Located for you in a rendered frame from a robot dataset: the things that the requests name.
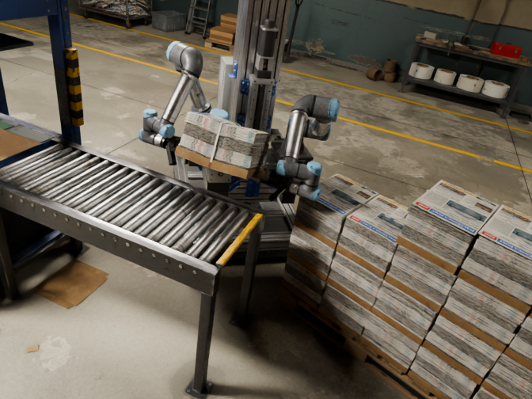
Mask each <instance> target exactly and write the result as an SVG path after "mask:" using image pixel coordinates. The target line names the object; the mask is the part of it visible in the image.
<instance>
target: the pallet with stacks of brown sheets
mask: <svg viewBox="0 0 532 399"><path fill-rule="evenodd" d="M237 19H238V16H237V15H236V14H232V13H226V14H222V15H221V25H220V26H215V27H213V28H210V29H211V32H210V38H208V39H206V40H205V47H206V48H211V49H215V50H218V51H223V52H226V53H230V54H234V42H235V35H236V27H237ZM216 44H221V45H225V46H228V47H230V50H229V51H227V50H224V49H221V48H217V47H214V45H216Z"/></svg>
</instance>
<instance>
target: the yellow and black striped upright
mask: <svg viewBox="0 0 532 399"><path fill-rule="evenodd" d="M64 51H65V60H66V74H67V81H68V89H69V97H70V111H71V119H72V125H74V126H77V127H80V126H82V125H83V124H84V118H83V117H84V116H83V107H82V90H81V81H80V72H79V62H78V49H75V48H72V47H69V48H65V49H64Z"/></svg>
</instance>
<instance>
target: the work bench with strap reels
mask: <svg viewBox="0 0 532 399"><path fill-rule="evenodd" d="M420 38H427V39H426V40H422V39H420ZM414 41H416V42H415V45H414V48H413V51H412V55H411V58H410V60H409V63H408V67H407V70H406V73H405V77H404V80H403V82H402V85H401V89H400V90H399V91H398V92H399V93H404V92H403V89H404V87H405V86H406V85H408V84H406V83H407V81H408V82H414V83H417V84H421V85H424V86H430V87H433V88H436V89H442V90H446V91H450V92H453V93H459V94H462V95H466V96H469V97H475V98H478V99H481V100H485V101H491V102H494V103H498V104H500V106H499V107H497V108H500V109H503V108H502V107H503V105H506V108H505V109H504V111H503V115H502V116H500V118H502V119H506V117H505V116H506V115H507V112H508V110H509V108H510V107H511V103H512V101H513V100H514V98H515V95H516V93H517V92H518V90H519V87H520V85H521V83H522V81H523V79H524V77H525V75H526V72H527V70H528V68H529V67H531V66H532V63H531V62H530V60H529V62H528V63H526V62H523V61H521V58H522V57H525V56H521V55H520V54H521V52H522V50H523V48H522V47H520V46H515V45H513V44H509V43H505V44H503V43H499V42H493V43H492V46H491V48H490V49H488V48H484V47H478V48H480V49H481V50H482V51H477V50H472V49H469V47H468V46H466V45H464V44H460V43H459V42H454V44H455V47H450V46H446V45H445V44H446V42H447V43H448V41H449V40H444V39H440V38H437V39H435V40H434V39H431V38H428V37H425V36H424V35H422V34H419V33H418V35H417V37H416V38H415V40H414ZM419 46H422V47H426V48H433V49H436V50H440V51H447V52H449V49H450V53H454V54H458V55H464V56H469V57H472V58H476V59H483V60H486V61H490V62H494V63H500V64H503V65H508V66H511V67H517V68H516V70H515V72H514V75H513V77H512V79H511V81H510V83H509V85H507V84H504V83H502V82H497V81H493V80H486V81H484V80H483V79H481V78H478V77H475V76H472V75H468V74H460V77H459V79H458V81H457V82H455V81H454V79H455V76H456V73H455V72H453V71H452V70H446V69H437V71H436V73H435V76H432V73H433V71H434V69H435V68H434V67H433V66H430V65H427V64H425V63H414V59H415V57H416V52H417V49H418V47H419ZM475 47H477V46H475ZM525 58H526V57H525ZM520 68H522V69H523V71H522V73H521V76H520V78H519V80H518V82H517V84H516V86H515V89H514V91H513V93H512V95H511V97H510V99H509V96H508V94H509V92H510V90H511V87H512V85H513V83H514V81H515V79H516V77H517V75H518V72H519V70H520ZM483 84H484V85H483ZM482 86H483V87H482Z"/></svg>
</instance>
